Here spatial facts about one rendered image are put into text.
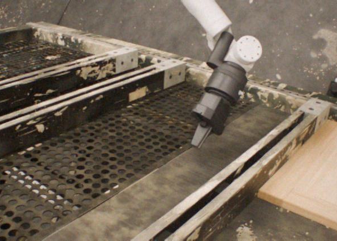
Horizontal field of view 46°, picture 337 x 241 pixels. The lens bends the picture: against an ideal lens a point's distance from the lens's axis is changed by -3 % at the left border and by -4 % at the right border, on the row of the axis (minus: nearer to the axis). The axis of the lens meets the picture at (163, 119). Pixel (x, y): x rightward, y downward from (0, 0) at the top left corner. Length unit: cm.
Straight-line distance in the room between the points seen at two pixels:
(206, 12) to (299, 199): 49
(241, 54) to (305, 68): 136
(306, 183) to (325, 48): 148
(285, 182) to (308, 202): 8
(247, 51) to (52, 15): 270
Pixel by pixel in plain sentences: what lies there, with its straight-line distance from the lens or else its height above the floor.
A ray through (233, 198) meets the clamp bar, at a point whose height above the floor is 142.
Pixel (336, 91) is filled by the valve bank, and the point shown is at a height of 79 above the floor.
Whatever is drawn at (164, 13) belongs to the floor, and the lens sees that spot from 282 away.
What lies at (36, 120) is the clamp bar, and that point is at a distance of 104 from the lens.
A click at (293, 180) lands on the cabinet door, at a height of 123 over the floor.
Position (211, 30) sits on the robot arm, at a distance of 103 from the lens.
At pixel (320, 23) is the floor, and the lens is 241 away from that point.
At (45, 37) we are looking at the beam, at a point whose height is 89.
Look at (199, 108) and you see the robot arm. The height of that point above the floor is 132.
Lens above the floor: 214
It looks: 57 degrees down
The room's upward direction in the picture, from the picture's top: 64 degrees counter-clockwise
